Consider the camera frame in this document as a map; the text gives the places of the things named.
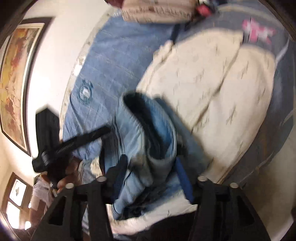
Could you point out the blue striped quilt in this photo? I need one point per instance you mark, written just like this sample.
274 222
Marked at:
117 60

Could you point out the clear plastic bag of items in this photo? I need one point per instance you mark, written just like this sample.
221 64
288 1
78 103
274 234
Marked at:
207 8

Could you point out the cream leaf-print bedsheet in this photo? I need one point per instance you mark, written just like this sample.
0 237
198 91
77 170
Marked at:
221 91

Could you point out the dark red cloth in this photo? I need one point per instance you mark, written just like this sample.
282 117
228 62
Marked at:
115 3

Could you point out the blue denim jeans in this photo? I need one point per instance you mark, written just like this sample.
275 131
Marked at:
151 136

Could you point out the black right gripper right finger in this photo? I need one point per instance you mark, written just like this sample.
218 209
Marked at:
184 180

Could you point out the left hand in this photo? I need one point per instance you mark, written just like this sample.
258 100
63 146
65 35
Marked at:
72 175

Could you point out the framed wall painting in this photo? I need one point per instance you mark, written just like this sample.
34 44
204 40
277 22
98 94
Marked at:
16 69

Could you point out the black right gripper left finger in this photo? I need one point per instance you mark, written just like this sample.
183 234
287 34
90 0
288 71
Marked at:
115 178

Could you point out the left forearm dark sleeve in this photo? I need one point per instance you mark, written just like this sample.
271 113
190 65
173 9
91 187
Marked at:
41 199

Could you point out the wooden framed window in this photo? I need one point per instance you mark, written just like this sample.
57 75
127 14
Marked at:
16 202

